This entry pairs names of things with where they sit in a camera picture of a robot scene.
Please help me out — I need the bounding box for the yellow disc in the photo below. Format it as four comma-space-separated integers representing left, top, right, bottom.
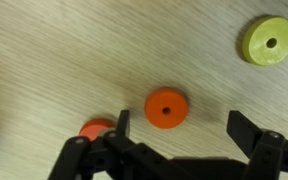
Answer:
241, 15, 288, 67

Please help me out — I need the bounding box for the orange disc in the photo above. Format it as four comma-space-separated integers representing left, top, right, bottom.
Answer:
144, 87, 190, 130

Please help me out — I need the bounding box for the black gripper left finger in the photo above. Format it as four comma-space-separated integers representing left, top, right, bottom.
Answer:
47, 109, 192, 180

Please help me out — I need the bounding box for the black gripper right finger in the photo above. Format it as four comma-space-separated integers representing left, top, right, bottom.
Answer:
226, 110, 288, 180

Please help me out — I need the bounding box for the red-orange disc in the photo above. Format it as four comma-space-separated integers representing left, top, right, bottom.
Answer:
78, 118, 116, 142

